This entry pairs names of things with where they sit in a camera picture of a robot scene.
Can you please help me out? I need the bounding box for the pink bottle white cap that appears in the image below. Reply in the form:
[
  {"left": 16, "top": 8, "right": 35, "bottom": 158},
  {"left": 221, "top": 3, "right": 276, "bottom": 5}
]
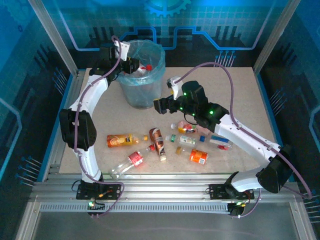
[{"left": 170, "top": 120, "right": 211, "bottom": 136}]

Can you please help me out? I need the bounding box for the brown coffee drink bottle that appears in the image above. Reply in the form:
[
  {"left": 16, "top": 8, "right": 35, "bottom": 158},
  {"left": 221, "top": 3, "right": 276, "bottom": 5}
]
[{"left": 148, "top": 127, "right": 168, "bottom": 162}]

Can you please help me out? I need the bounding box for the white label bottle green cap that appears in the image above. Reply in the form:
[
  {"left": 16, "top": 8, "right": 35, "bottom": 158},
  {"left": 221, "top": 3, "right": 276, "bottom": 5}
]
[{"left": 165, "top": 134, "right": 198, "bottom": 147}]

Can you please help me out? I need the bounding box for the clear bottle blue cap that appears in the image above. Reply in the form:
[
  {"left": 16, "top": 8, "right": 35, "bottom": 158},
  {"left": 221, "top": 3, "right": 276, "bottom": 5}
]
[{"left": 199, "top": 134, "right": 234, "bottom": 152}]

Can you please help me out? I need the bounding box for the orange juice bottle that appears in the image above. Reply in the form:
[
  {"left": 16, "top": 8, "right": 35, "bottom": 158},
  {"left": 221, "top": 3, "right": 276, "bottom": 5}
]
[{"left": 106, "top": 133, "right": 149, "bottom": 149}]

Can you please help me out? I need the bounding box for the orange label bottle yellow cap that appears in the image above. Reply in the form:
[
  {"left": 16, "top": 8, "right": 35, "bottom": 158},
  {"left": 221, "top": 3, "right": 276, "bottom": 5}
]
[{"left": 175, "top": 146, "right": 209, "bottom": 165}]

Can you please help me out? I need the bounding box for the large red label cola bottle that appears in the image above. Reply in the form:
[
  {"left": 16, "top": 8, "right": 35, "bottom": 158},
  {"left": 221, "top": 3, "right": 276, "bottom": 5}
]
[{"left": 107, "top": 144, "right": 156, "bottom": 181}]

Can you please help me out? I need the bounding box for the clear plastic waste bin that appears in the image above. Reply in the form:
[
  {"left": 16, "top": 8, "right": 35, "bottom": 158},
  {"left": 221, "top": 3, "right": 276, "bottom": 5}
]
[{"left": 116, "top": 39, "right": 166, "bottom": 110}]

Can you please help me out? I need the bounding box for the blue plastic bin liner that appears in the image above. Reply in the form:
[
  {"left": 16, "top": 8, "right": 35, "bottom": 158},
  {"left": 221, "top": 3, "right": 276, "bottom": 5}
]
[{"left": 116, "top": 39, "right": 166, "bottom": 87}]

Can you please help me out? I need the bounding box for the small black right controller board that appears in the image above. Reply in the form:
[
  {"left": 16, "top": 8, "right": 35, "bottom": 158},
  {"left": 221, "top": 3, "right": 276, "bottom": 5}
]
[{"left": 227, "top": 201, "right": 245, "bottom": 219}]

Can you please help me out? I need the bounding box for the small black controller board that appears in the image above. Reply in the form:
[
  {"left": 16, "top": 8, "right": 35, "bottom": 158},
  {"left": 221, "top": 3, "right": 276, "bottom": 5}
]
[
  {"left": 86, "top": 198, "right": 106, "bottom": 218},
  {"left": 227, "top": 201, "right": 245, "bottom": 219}
]

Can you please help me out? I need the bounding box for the small black left controller board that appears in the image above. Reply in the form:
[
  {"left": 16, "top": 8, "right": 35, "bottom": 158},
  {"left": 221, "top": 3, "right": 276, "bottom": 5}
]
[{"left": 86, "top": 198, "right": 106, "bottom": 218}]

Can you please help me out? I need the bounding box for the grey metal lower panel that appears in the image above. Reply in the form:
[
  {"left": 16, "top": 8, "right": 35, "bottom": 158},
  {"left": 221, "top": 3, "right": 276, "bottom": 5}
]
[{"left": 32, "top": 211, "right": 301, "bottom": 240}]

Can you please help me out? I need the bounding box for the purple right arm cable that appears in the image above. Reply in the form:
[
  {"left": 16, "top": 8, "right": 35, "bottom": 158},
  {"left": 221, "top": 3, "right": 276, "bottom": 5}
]
[{"left": 174, "top": 61, "right": 313, "bottom": 220}]

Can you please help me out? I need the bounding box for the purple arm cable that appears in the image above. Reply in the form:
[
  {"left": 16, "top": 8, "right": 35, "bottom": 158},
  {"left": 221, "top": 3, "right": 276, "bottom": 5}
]
[
  {"left": 174, "top": 61, "right": 313, "bottom": 220},
  {"left": 72, "top": 35, "right": 126, "bottom": 218}
]

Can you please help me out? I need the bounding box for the aluminium left frame post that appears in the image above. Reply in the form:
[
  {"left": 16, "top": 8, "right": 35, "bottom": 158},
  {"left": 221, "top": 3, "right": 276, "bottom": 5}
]
[{"left": 27, "top": 0, "right": 80, "bottom": 77}]

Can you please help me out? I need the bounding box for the aluminium frame post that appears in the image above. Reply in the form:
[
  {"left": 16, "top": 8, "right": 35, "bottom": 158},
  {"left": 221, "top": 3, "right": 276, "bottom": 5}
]
[
  {"left": 27, "top": 0, "right": 80, "bottom": 77},
  {"left": 252, "top": 0, "right": 302, "bottom": 75}
]

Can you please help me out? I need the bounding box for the aluminium front frame rail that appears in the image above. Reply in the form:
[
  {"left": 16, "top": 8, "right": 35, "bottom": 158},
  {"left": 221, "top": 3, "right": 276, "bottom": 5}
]
[{"left": 29, "top": 173, "right": 301, "bottom": 201}]

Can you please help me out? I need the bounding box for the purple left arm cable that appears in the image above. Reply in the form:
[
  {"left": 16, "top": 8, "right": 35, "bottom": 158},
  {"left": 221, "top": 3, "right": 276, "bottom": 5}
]
[{"left": 72, "top": 35, "right": 126, "bottom": 218}]

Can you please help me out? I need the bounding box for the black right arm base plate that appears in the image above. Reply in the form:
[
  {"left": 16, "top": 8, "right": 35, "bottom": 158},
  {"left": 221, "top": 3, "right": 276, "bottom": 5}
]
[{"left": 208, "top": 183, "right": 255, "bottom": 201}]

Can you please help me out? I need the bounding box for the grey slotted cable duct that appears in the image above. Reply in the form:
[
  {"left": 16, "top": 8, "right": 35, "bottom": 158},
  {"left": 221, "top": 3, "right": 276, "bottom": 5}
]
[{"left": 39, "top": 202, "right": 232, "bottom": 214}]

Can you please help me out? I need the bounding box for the aluminium right frame post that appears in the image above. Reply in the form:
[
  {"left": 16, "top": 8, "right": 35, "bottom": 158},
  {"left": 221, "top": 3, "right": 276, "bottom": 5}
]
[{"left": 252, "top": 0, "right": 302, "bottom": 75}]

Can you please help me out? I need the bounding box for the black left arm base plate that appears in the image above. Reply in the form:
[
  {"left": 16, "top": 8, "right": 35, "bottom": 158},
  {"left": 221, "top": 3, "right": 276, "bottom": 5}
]
[{"left": 75, "top": 183, "right": 121, "bottom": 201}]

